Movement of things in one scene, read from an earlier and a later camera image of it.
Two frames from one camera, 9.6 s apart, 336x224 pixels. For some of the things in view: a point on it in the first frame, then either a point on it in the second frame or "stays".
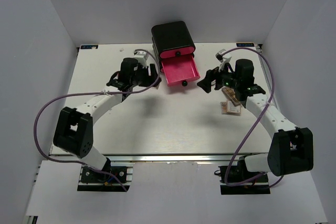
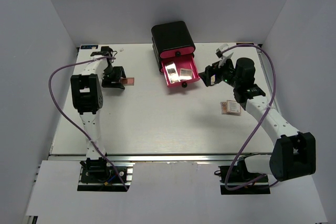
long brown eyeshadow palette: x=230 y=94 to x=172 y=73
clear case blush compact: x=228 y=108 stays
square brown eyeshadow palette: x=157 y=85 to x=186 y=74
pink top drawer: x=177 y=52 stays
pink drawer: x=179 y=70 stays
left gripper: x=149 y=80 to x=107 y=84
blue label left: x=89 y=46 stays
